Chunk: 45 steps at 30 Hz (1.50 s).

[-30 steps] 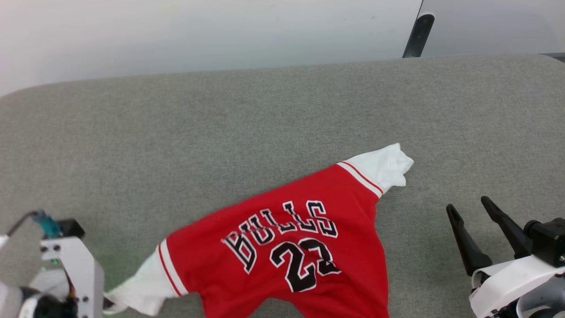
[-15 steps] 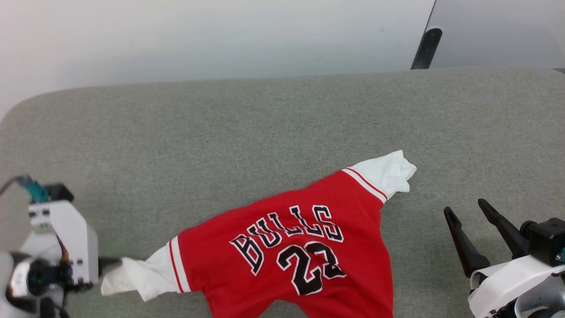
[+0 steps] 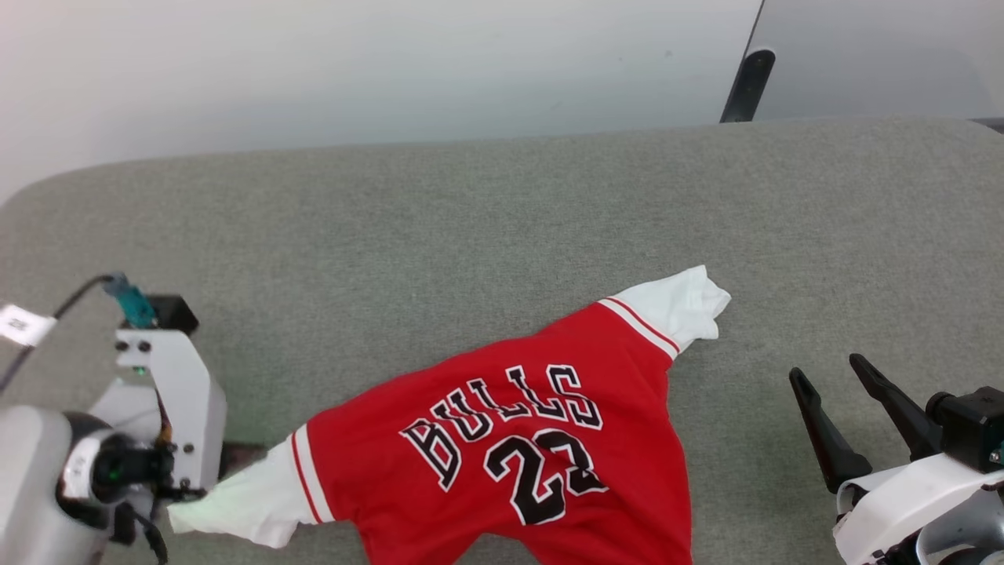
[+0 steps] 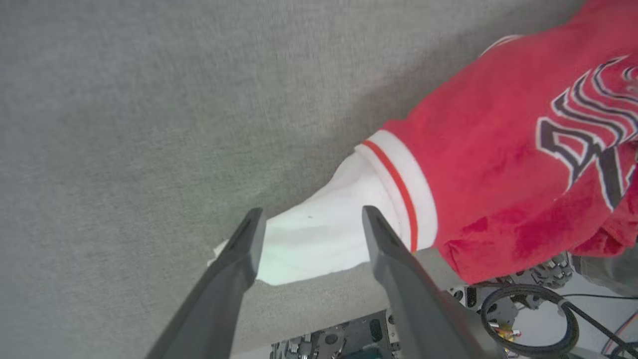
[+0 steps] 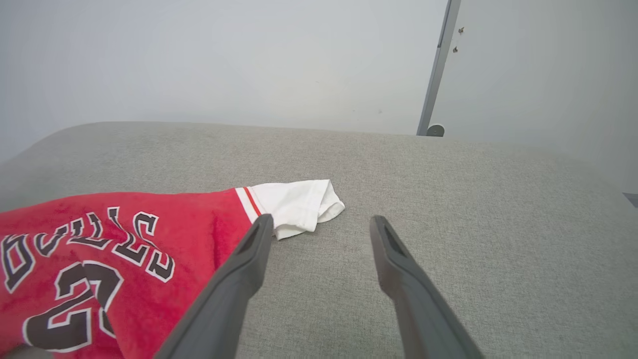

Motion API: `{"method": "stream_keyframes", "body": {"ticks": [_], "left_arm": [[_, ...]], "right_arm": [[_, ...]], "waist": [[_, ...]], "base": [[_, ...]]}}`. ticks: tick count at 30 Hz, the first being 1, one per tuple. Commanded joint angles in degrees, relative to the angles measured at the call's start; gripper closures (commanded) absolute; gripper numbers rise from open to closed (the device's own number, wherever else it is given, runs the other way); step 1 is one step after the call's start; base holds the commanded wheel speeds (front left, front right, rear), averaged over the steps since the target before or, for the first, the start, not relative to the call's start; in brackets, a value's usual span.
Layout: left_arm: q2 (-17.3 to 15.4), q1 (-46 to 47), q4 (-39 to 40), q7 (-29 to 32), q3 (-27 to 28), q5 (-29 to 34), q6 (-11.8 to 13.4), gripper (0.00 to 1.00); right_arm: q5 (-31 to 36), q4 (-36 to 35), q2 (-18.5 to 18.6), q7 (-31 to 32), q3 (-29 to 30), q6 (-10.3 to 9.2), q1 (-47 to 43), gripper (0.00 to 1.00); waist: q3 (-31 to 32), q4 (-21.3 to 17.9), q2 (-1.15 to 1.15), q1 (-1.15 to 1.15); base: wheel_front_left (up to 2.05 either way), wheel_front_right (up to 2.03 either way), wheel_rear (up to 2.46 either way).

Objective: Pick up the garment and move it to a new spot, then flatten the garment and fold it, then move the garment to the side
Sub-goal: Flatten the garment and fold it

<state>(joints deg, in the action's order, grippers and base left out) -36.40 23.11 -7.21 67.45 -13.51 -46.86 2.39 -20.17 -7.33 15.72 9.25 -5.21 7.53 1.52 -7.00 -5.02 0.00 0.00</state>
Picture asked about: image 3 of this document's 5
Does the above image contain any grey partition panel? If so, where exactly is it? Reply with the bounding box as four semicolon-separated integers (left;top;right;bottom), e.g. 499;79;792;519
722;0;1004;124

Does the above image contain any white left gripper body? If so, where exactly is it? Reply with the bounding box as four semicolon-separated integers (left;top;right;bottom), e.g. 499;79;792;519
86;330;228;499

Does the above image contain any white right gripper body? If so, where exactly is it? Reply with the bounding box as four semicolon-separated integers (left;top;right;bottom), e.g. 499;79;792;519
831;451;1004;565

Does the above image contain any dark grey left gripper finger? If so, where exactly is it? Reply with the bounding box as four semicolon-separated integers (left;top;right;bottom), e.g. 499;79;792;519
222;443;269;478

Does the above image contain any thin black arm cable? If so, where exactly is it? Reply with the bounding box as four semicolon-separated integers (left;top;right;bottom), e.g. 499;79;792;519
0;275;118;393

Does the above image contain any red Bulls basketball jersey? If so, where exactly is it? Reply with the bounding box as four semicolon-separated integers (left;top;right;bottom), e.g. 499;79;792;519
167;265;732;565

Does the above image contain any teal cable connector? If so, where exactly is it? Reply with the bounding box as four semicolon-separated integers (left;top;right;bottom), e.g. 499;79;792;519
102;272;158;329

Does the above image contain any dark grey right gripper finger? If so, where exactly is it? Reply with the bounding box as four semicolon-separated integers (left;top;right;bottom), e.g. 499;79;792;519
849;353;944;462
789;367;873;494

